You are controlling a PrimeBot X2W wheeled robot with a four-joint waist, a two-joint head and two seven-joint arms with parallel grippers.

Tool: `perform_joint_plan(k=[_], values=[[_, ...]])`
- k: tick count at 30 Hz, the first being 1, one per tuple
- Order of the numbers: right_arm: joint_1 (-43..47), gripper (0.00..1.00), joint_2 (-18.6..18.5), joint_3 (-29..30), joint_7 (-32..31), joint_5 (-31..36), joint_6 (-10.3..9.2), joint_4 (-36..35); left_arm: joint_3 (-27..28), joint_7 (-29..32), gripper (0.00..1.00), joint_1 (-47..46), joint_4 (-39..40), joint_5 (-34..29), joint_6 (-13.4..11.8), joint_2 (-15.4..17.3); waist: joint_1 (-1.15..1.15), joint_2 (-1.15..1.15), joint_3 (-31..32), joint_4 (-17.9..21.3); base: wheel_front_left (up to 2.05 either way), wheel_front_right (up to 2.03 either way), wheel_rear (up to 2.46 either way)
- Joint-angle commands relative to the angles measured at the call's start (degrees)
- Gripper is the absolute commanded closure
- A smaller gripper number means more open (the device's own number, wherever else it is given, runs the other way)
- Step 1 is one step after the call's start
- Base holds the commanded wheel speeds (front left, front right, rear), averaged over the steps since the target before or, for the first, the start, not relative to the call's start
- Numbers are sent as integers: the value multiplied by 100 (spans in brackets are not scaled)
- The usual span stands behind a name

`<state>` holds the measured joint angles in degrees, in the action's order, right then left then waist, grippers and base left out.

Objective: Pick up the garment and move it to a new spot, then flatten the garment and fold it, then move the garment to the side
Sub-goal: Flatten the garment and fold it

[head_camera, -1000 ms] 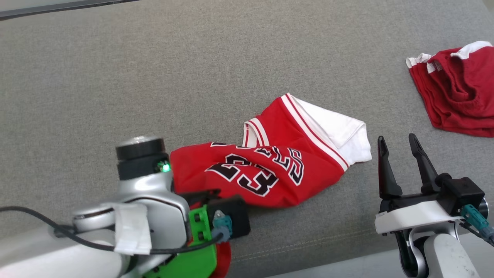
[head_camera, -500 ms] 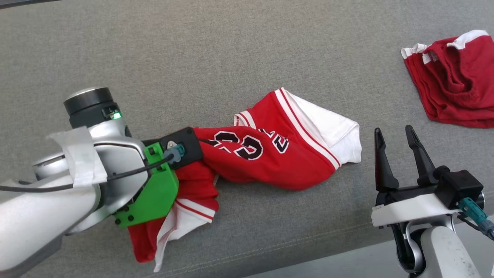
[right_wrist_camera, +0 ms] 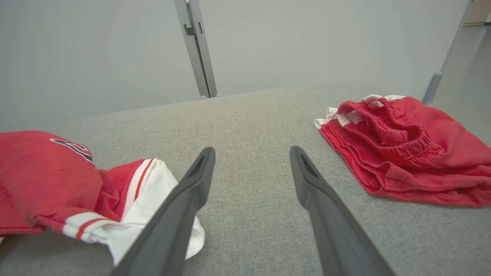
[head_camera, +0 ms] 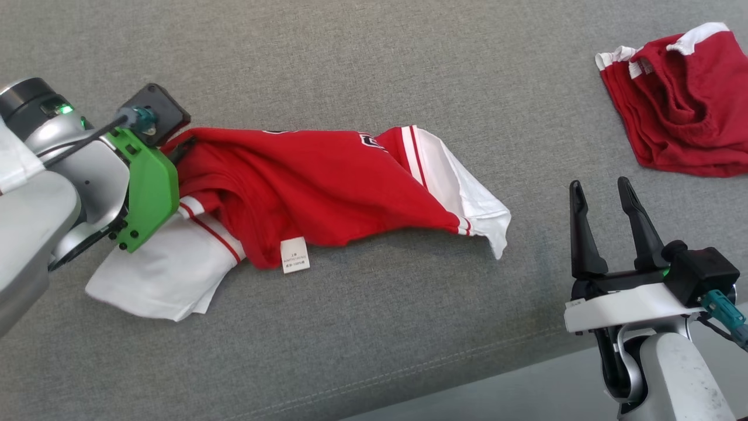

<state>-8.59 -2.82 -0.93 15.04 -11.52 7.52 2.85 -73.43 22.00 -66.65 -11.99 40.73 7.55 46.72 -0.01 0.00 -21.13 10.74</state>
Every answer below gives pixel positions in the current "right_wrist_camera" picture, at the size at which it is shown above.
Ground red and white basketball jersey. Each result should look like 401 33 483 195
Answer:
0 130 206 267

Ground red shorts with white stripes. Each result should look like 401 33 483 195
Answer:
314 94 491 209

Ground grey double partition post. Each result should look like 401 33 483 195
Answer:
174 0 223 100

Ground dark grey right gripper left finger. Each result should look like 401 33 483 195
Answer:
111 147 216 276

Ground grey partition post with foot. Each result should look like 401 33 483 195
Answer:
422 0 475 106

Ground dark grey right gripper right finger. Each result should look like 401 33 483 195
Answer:
290 146 396 276

